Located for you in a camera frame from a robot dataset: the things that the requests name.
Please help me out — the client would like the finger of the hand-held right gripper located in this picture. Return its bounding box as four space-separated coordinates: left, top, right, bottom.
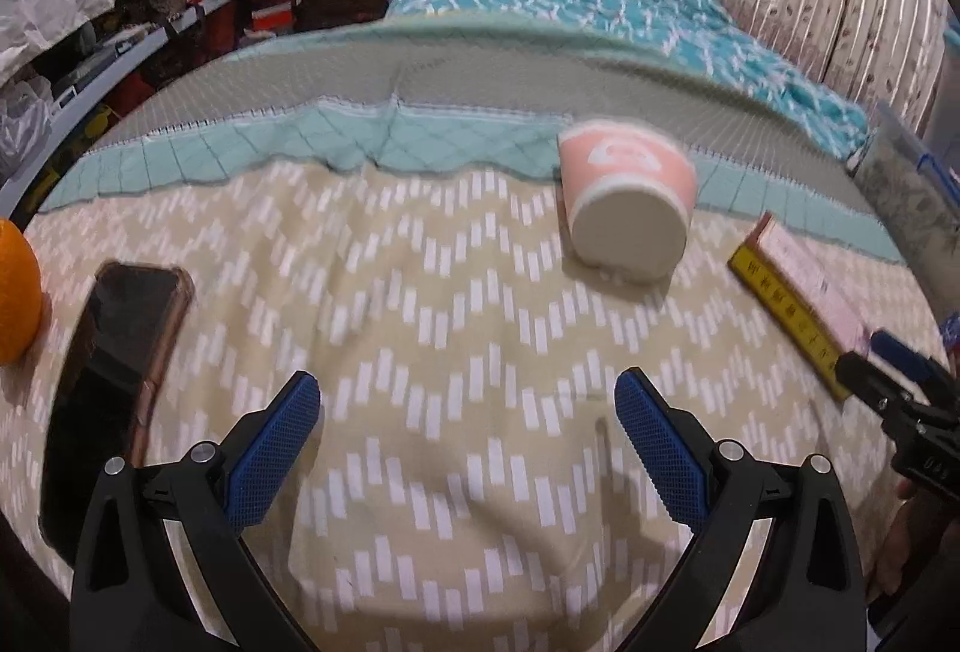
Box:
870 331 952 392
836 352 905 414

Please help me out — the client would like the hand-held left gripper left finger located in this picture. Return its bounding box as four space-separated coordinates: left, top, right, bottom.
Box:
71 370 323 652

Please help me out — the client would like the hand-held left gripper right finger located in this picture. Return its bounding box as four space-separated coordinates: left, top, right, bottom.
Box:
613 367 871 652

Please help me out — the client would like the yellow and pink box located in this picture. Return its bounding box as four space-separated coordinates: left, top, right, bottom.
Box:
727 211 875 402

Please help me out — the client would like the person's right hand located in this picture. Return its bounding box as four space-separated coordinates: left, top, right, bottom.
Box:
874 479 942 604

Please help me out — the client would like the black smartphone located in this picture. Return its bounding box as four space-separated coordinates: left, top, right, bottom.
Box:
39 260 196 548

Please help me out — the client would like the beige chevron bed sheet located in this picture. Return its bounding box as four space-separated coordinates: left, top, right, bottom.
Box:
0 160 960 652

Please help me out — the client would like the pink paper cup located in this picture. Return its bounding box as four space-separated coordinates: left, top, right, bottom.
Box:
556 118 695 284

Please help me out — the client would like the orange at left edge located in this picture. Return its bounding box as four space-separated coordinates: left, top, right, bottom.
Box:
0 217 44 366

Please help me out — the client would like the grey and teal quilted mat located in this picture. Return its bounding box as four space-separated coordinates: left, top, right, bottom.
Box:
37 10 908 263

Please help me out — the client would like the dark wooden nightstand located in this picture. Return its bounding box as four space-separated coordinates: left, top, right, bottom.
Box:
292 0 391 34

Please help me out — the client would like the clear storage box blue handle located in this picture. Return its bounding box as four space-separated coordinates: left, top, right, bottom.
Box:
851 100 960 323

